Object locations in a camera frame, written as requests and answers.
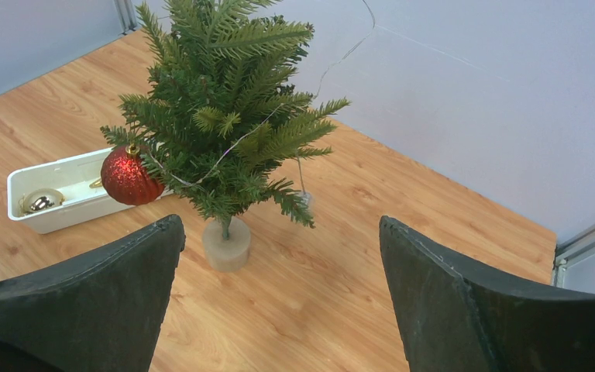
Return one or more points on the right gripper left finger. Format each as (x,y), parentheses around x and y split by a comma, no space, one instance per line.
(98,311)

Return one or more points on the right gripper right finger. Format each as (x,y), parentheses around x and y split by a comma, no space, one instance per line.
(455,313)

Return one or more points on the red glitter ball ornament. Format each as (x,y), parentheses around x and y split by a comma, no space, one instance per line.
(125,178)

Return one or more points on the clear battery box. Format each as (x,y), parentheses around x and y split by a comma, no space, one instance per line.
(306,198)

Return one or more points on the small green christmas tree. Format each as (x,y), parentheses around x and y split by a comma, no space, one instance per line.
(221,115)

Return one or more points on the gold finial ornament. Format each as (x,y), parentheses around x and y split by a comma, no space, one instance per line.
(96,184)

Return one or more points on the gold ball ornament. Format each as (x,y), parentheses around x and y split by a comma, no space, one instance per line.
(41,200)

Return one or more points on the white ornament tray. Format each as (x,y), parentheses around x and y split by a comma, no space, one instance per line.
(71,176)

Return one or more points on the right aluminium frame post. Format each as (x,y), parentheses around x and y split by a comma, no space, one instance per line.
(590,246)

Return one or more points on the aluminium frame post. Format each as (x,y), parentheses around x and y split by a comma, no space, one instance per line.
(590,246)
(127,16)

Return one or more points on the left aluminium frame post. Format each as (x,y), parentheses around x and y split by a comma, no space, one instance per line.
(127,16)

